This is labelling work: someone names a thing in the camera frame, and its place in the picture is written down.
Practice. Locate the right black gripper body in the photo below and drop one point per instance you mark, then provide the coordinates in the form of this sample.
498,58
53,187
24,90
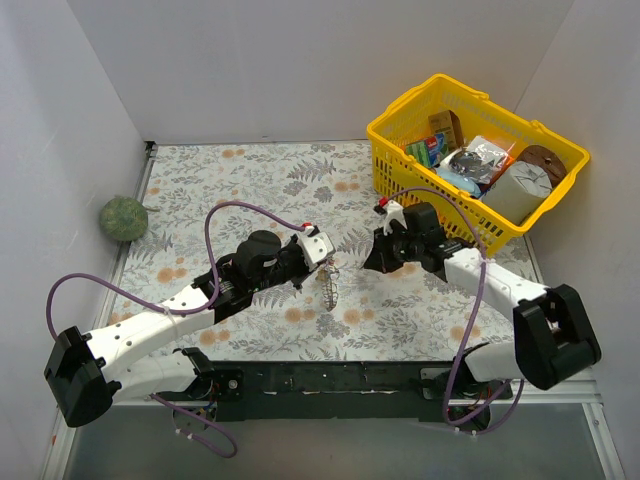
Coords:
392,251

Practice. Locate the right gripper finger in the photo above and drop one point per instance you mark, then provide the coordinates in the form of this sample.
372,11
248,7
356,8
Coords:
382,262
385,244

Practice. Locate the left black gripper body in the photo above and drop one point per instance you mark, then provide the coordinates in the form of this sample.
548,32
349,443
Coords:
304,270

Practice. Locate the metal disc keyring holder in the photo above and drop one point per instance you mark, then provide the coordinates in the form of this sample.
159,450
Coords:
328,275

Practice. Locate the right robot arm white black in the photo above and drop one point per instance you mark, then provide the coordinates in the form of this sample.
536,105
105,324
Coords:
553,336

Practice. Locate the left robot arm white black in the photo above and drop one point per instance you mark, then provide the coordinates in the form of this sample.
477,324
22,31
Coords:
88,372

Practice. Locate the light blue cloth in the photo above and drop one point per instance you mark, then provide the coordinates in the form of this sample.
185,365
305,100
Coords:
459,181

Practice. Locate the floral table mat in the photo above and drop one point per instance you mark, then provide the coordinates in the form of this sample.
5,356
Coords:
205,200

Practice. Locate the green blue sponge pack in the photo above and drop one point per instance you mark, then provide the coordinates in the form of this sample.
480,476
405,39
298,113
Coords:
430,151

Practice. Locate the yellow plastic basket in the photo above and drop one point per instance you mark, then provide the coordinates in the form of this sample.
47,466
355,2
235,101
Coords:
406,120

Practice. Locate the silver foil packet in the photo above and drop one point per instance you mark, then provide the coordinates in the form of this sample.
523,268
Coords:
481,161

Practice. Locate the brown cardboard box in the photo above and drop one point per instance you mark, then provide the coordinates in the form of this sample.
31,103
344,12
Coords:
447,123

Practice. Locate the green felt ball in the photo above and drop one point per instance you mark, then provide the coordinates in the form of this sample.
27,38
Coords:
123,219

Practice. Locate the brown round disc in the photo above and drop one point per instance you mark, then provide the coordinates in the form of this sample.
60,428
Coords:
547,160

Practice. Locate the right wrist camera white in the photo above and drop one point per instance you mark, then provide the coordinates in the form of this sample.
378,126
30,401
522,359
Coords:
392,213

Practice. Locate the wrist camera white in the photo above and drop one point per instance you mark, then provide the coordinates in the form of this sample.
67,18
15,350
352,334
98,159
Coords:
392,213
316,246

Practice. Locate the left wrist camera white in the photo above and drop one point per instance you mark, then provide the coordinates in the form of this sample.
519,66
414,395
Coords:
316,246

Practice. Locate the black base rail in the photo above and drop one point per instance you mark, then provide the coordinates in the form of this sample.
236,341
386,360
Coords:
252,390

